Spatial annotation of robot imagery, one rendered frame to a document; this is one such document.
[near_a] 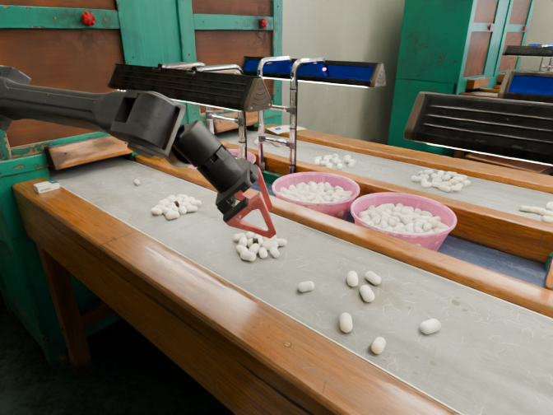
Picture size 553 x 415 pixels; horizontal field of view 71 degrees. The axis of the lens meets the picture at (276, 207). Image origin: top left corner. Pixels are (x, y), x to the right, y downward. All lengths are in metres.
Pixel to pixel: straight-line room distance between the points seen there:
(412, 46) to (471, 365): 3.15
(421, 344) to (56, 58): 1.31
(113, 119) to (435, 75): 3.13
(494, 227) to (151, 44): 1.31
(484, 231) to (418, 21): 2.66
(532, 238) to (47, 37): 1.49
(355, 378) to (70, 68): 1.28
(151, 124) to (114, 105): 0.07
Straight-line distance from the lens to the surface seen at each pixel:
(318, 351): 0.62
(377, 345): 0.65
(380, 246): 0.90
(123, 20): 1.58
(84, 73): 1.53
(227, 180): 0.60
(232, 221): 0.58
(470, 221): 1.17
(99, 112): 0.63
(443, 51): 3.51
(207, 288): 0.74
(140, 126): 0.57
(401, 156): 1.58
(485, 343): 0.74
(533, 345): 0.78
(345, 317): 0.69
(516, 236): 1.15
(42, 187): 1.34
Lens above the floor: 1.20
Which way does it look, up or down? 24 degrees down
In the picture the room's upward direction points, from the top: straight up
